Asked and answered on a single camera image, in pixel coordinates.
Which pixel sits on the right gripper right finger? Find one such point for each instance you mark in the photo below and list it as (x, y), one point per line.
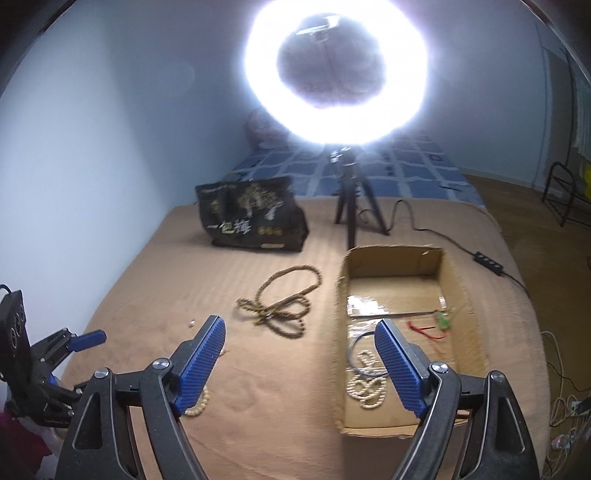
(497, 443)

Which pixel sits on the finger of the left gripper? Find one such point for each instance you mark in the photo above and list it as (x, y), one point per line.
(54, 349)
(54, 399)

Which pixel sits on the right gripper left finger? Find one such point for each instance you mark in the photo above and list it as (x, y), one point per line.
(100, 441)

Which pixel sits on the black snack bag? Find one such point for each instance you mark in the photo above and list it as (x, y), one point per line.
(254, 215)

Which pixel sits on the black clothes rack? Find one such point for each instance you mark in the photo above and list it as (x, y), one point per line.
(567, 185)

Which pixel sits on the black tripod stand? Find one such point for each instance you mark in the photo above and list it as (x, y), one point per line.
(350, 179)

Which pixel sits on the white ring light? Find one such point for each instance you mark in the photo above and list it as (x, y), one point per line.
(337, 72)

